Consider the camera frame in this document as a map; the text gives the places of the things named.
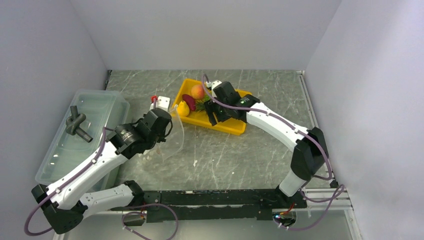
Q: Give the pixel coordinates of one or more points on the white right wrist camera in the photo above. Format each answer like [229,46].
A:
[210,85]

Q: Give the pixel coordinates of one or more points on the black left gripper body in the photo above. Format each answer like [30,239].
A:
[160,137]

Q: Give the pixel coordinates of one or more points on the clear polka-dot zip bag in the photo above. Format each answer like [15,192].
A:
[173,142]

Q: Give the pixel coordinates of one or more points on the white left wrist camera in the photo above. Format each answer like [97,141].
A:
[161,102]

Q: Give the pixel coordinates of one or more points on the yellow plastic tray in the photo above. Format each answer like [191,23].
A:
[230,126]

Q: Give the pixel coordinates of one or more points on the yellow toy pear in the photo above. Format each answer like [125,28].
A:
[183,109]

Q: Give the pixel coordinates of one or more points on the dark red toy sweet potato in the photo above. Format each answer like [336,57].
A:
[190,101]

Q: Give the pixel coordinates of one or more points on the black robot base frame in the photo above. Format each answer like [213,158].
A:
[186,205]

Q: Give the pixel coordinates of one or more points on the orange toy pineapple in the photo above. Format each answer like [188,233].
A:
[202,104]

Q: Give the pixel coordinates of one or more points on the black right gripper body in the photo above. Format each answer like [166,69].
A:
[222,113]

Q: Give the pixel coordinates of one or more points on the clear plastic storage bin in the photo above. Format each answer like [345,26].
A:
[80,133]

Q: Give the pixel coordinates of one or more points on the toy peach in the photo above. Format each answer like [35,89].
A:
[197,92]

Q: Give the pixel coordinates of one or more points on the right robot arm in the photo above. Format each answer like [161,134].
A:
[308,146]

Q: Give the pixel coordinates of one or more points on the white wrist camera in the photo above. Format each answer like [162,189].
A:
[210,85]
[161,102]

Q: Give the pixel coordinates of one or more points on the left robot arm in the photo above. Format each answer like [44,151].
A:
[64,204]

